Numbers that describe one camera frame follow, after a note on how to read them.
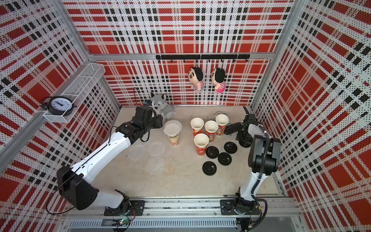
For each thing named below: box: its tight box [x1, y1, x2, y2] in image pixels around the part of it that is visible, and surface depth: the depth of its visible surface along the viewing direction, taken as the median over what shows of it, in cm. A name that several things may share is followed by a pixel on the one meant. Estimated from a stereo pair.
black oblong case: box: [224, 122, 244, 135], surface depth 106 cm
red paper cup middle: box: [204, 119, 219, 143], surface depth 92 cm
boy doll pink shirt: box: [211, 67, 226, 93], surface depth 97 cm
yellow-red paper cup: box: [168, 133, 180, 147], surface depth 91 cm
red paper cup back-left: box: [190, 116, 205, 139], surface depth 93 cm
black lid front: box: [201, 160, 217, 176], surface depth 88 cm
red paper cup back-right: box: [215, 113, 230, 136], surface depth 95 cm
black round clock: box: [40, 95, 77, 116], surface depth 65 cm
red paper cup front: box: [193, 132, 210, 157], surface depth 86 cm
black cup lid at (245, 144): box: [238, 139, 253, 148], surface depth 97 cm
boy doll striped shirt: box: [188, 66, 205, 92], surface depth 95 cm
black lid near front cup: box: [205, 145, 220, 160], surface depth 95 cm
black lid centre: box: [217, 152, 232, 167], surface depth 92 cm
